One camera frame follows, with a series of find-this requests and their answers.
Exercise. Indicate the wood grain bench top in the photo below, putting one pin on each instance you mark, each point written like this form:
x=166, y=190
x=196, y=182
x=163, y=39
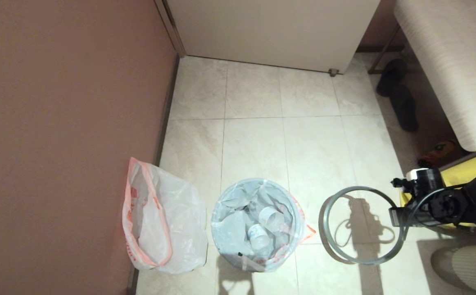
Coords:
x=447, y=61

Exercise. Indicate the grey door frame strip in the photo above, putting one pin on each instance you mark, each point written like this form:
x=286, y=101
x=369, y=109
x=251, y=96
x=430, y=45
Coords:
x=172, y=28

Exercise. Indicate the yellow fabric bag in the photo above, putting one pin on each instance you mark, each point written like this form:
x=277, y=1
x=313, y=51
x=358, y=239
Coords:
x=463, y=174

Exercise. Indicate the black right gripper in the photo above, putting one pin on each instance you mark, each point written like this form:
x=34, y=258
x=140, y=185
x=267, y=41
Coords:
x=420, y=213

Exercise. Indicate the white plastic bag orange trim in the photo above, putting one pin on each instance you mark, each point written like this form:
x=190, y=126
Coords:
x=180, y=221

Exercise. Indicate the used white printed trash bag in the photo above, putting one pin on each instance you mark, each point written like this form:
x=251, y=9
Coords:
x=230, y=229

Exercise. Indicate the black slipper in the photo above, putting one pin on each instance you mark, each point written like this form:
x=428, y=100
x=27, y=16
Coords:
x=390, y=78
x=405, y=112

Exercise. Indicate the small metal door stopper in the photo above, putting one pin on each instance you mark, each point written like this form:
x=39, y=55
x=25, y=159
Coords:
x=333, y=73

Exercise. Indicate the grey ribbed cylinder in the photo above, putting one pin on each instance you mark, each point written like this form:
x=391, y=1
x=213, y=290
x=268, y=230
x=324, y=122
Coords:
x=471, y=268

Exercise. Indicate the white door panel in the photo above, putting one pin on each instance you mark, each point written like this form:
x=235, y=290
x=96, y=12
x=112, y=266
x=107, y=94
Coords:
x=270, y=32

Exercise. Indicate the orange brown shoe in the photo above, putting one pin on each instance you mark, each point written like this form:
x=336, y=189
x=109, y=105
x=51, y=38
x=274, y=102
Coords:
x=438, y=149

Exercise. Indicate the dark metal bench leg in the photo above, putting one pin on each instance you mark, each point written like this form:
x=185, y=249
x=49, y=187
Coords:
x=381, y=53

